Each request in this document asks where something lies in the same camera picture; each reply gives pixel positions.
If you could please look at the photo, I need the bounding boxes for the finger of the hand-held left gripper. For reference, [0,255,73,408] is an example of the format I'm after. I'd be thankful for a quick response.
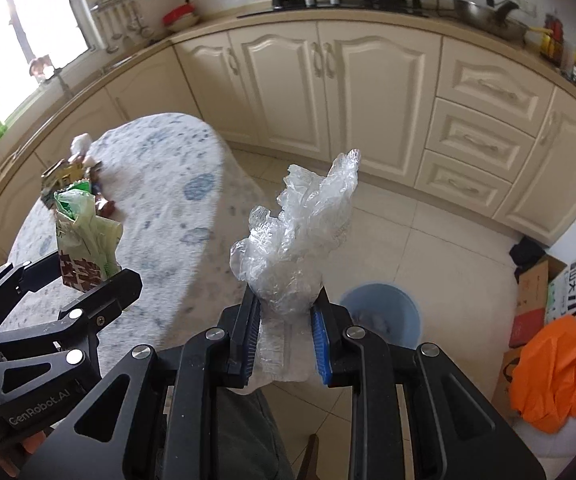
[0,252,63,331]
[0,268,143,377]

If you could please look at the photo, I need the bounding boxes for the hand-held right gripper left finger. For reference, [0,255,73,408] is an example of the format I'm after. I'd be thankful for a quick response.
[18,290,263,480]

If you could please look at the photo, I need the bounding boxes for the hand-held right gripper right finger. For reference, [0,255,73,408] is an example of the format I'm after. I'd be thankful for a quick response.
[310,287,549,480]

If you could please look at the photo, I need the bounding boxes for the pale green snack wrapper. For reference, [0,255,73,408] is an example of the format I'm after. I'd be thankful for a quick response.
[52,182,123,293]

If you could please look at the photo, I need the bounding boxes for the blue plastic bin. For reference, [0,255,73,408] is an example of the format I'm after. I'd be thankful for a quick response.
[338,282,423,353]

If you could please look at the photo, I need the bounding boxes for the clear plastic bag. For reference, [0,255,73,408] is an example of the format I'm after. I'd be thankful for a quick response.
[229,148,363,386]

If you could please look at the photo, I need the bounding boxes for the yellow green wrapper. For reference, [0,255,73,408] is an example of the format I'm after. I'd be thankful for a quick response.
[40,157,91,208]

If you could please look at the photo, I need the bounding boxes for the white tissue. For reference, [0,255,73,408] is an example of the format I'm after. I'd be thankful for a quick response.
[69,132,93,158]

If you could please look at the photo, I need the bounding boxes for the person's left hand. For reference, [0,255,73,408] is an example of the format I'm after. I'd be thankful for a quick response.
[10,431,51,473]

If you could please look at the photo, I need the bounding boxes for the floral white tablecloth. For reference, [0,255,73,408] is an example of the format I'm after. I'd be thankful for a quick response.
[5,112,281,361]

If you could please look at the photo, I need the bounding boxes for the person's trousered leg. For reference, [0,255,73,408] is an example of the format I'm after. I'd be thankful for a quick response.
[215,387,289,480]

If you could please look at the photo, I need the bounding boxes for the dark wooden table leg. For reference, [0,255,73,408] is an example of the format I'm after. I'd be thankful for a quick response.
[304,434,319,480]

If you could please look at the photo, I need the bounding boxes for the flat cardboard piece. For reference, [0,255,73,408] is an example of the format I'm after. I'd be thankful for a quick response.
[490,347,524,416]

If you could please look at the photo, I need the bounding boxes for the cream base cabinets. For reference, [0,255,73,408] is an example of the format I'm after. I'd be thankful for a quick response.
[0,17,576,281]

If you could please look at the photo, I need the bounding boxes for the cream cabinet drawer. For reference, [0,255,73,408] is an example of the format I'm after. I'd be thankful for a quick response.
[425,97,539,178]
[435,37,556,138]
[414,149,514,216]

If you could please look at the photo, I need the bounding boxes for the cardboard box red base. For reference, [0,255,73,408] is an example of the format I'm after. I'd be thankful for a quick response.
[508,255,569,348]

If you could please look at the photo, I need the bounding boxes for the narrow cream cabinet door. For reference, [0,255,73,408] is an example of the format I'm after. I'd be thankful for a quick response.
[173,30,249,148]

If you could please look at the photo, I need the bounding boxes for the steel kitchen sink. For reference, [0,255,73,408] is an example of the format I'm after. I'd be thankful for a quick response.
[98,50,136,73]

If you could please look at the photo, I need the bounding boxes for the orange plastic bag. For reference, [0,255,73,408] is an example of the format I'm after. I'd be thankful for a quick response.
[509,315,576,436]

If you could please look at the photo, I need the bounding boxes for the kitchen window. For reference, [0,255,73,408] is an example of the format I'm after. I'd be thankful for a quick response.
[0,0,93,133]

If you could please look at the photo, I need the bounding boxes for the white bowl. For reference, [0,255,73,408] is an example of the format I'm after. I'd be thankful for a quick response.
[165,15,203,31]

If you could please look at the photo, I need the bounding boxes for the beige kitchen countertop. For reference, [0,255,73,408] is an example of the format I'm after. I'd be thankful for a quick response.
[0,0,576,241]

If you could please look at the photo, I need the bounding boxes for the black glass gas hob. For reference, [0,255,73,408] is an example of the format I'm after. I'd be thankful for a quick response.
[238,0,431,20]

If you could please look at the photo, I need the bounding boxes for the steel wok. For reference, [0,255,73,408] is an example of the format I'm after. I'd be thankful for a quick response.
[452,0,529,43]

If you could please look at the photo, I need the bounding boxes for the dark soy sauce bottle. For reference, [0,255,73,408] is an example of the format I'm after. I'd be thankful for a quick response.
[540,12,566,67]

